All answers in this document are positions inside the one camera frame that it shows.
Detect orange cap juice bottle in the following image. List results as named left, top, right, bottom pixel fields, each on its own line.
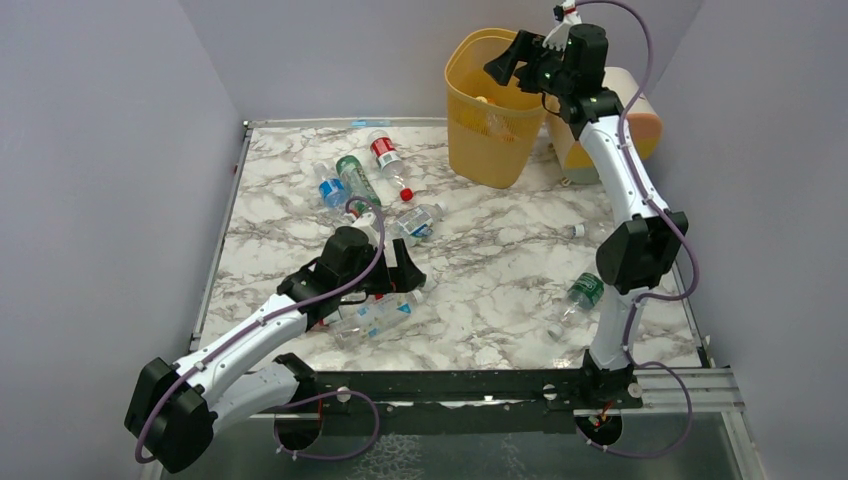
left=485, top=112, right=516, bottom=142

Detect red label clear bottle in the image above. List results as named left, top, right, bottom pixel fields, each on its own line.
left=368, top=129, right=414, bottom=202

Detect blue label clear bottle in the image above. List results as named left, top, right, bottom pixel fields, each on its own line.
left=313, top=162, right=349, bottom=210

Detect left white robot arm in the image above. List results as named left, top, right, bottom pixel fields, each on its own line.
left=124, top=208, right=427, bottom=473

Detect crushed clear water bottle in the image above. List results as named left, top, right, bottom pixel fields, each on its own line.
left=389, top=202, right=447, bottom=246

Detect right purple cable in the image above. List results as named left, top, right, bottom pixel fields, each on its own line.
left=556, top=0, right=702, bottom=462

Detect green label crushed bottle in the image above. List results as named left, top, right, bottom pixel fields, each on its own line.
left=547, top=270, right=605, bottom=340

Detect green label tall bottle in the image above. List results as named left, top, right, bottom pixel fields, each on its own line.
left=335, top=155, right=382, bottom=208

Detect purple cable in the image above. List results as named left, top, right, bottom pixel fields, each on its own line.
left=134, top=195, right=388, bottom=465
left=556, top=0, right=702, bottom=462

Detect blue white label bottle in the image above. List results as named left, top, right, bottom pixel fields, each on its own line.
left=329, top=290, right=425, bottom=350

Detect red label bottle near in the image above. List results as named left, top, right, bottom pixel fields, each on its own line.
left=319, top=310, right=342, bottom=327

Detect yellow mesh plastic bin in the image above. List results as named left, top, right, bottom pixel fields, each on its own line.
left=444, top=28, right=547, bottom=189

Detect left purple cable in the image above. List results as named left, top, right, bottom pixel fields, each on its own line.
left=134, top=195, right=388, bottom=465

